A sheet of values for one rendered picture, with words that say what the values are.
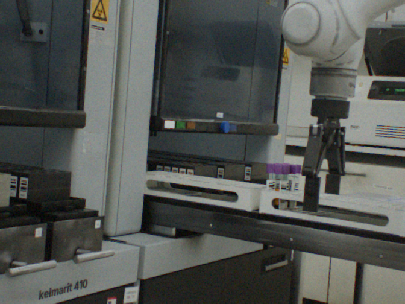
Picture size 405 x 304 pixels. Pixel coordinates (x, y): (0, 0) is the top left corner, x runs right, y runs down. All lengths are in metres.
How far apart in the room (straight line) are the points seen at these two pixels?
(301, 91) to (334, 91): 3.26
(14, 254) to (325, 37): 0.63
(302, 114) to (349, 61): 3.25
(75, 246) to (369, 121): 2.75
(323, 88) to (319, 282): 2.65
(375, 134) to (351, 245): 2.49
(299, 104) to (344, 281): 1.25
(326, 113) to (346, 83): 0.07
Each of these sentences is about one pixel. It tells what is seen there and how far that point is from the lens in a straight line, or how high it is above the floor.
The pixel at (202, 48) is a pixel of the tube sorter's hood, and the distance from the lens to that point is 1.82.
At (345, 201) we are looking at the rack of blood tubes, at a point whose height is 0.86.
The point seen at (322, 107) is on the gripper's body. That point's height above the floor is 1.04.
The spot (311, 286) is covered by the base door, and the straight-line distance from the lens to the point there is 4.13.
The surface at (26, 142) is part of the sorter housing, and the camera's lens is 1.57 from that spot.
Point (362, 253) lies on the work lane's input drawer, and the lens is 1.49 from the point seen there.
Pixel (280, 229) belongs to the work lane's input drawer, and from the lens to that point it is 1.54.
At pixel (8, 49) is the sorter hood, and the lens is 1.33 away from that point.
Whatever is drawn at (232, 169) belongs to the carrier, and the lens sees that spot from 1.99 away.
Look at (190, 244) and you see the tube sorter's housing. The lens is 1.71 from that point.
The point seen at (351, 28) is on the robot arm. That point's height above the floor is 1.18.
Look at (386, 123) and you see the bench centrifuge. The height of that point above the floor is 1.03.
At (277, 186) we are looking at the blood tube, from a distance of 1.57.
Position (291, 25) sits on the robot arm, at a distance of 1.36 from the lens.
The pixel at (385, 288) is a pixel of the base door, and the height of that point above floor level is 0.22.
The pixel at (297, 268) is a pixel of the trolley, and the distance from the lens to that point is 1.91.
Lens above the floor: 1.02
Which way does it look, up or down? 3 degrees down
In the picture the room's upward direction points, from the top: 5 degrees clockwise
